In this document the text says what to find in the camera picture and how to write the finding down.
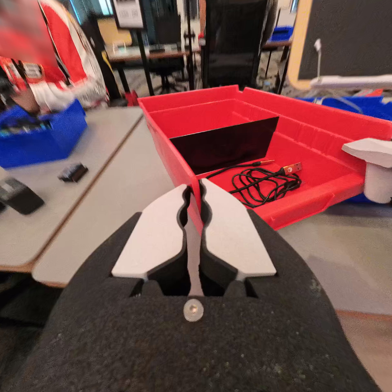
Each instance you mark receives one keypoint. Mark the blue plastic bin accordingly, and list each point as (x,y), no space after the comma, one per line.
(37,144)
(373,104)

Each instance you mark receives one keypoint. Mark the printed tag sign stand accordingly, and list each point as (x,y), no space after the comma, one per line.
(128,12)

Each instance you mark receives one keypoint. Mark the wooden background table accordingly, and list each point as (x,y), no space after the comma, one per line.
(147,58)

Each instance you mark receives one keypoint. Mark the red plastic bin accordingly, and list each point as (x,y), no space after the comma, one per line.
(184,110)

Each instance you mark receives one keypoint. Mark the small black box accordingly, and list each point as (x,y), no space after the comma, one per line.
(73,173)

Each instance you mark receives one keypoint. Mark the grey desk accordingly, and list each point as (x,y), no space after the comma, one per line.
(135,165)

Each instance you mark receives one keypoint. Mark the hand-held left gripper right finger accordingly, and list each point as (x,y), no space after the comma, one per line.
(240,245)

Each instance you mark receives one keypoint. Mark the black flat device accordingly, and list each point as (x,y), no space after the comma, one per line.
(18,195)

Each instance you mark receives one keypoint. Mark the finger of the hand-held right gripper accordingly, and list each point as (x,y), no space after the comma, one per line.
(373,150)

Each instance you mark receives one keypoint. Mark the black office chair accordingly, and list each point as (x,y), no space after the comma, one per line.
(233,43)

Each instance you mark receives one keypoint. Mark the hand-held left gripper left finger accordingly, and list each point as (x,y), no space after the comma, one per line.
(150,245)

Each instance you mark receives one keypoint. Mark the black divider in red bin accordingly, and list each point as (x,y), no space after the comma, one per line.
(226,144)

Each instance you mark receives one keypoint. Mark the red white printed bag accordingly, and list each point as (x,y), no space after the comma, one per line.
(67,55)

